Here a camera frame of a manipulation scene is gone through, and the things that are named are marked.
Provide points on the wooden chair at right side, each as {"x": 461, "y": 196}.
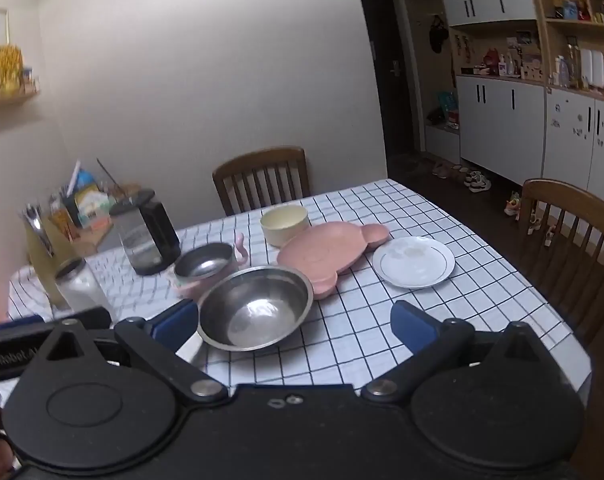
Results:
{"x": 561, "y": 251}

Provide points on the cream round bowl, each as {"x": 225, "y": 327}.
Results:
{"x": 281, "y": 224}

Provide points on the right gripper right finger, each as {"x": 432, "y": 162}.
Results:
{"x": 433, "y": 345}

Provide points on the yellow flower ornament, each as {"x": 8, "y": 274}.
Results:
{"x": 11, "y": 68}

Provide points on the checkered white tablecloth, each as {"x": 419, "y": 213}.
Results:
{"x": 347, "y": 337}

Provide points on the wooden desk organizer box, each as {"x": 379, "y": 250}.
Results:
{"x": 80, "y": 208}

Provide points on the pink bear-shaped plate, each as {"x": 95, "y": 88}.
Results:
{"x": 322, "y": 252}

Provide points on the white cabinet wall unit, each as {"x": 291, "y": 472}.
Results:
{"x": 514, "y": 87}

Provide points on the pair of shoes on floor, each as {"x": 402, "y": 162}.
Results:
{"x": 477, "y": 182}

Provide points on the black glass electric kettle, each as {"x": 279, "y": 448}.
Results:
{"x": 147, "y": 236}

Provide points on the small white ceramic plate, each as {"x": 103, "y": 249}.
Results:
{"x": 413, "y": 262}

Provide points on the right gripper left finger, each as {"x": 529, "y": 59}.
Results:
{"x": 152, "y": 345}

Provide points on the pink steel-lined handled bowl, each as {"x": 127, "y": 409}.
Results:
{"x": 197, "y": 271}

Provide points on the wooden chair at far end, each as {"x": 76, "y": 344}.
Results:
{"x": 263, "y": 178}

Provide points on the large stainless steel bowl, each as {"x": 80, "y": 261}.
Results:
{"x": 254, "y": 308}

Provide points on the wooden wall shelf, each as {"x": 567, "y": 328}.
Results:
{"x": 17, "y": 98}

